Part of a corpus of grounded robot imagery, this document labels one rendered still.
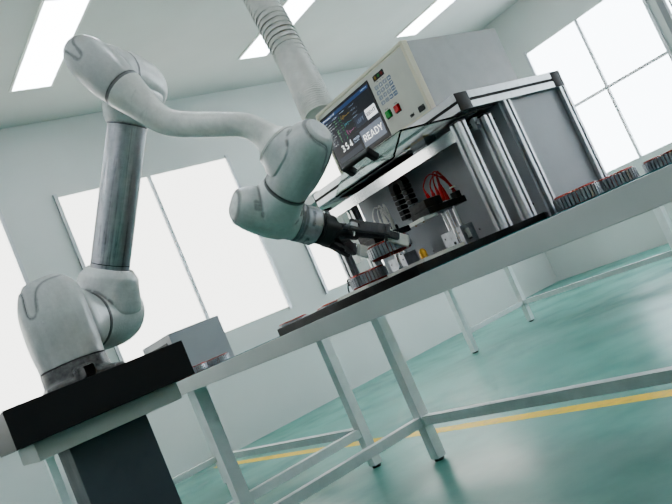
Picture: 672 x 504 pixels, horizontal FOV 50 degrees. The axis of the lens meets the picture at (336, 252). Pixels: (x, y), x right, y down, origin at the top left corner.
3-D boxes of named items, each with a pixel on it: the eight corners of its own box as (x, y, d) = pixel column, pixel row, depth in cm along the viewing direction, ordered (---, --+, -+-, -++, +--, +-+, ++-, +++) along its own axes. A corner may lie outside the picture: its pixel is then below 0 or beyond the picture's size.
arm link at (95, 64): (126, 59, 165) (155, 73, 178) (71, 14, 169) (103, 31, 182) (93, 106, 167) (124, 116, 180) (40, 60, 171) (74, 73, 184)
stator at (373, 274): (364, 285, 195) (359, 273, 196) (346, 294, 205) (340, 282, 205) (396, 272, 201) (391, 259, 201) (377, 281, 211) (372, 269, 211)
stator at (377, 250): (389, 254, 171) (383, 239, 171) (362, 267, 180) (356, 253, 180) (422, 241, 177) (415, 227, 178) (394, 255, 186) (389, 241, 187)
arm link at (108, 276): (51, 348, 184) (99, 338, 205) (108, 359, 180) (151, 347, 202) (87, 43, 181) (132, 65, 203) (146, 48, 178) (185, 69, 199)
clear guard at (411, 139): (393, 158, 160) (382, 134, 160) (335, 197, 179) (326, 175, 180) (486, 132, 180) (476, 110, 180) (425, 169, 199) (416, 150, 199)
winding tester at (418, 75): (432, 111, 185) (400, 40, 187) (341, 177, 220) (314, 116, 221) (524, 90, 209) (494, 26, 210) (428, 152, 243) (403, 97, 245)
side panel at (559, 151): (556, 215, 182) (503, 100, 184) (547, 219, 184) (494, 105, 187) (615, 190, 198) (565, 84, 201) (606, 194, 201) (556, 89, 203)
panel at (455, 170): (547, 210, 182) (497, 102, 184) (391, 280, 234) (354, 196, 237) (549, 209, 183) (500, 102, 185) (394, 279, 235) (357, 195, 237)
